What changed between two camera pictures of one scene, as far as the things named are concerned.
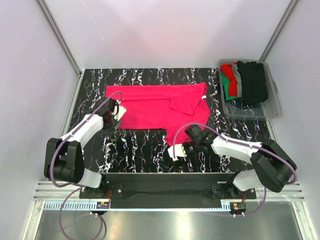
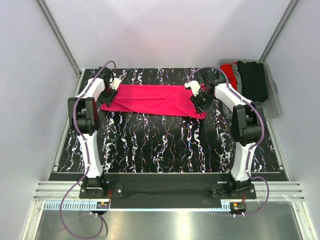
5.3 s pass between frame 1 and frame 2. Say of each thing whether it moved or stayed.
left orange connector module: stayed
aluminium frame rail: stayed
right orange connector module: stayed
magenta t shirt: moved
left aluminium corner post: stayed
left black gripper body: moved
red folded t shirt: stayed
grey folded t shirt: stayed
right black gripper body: moved
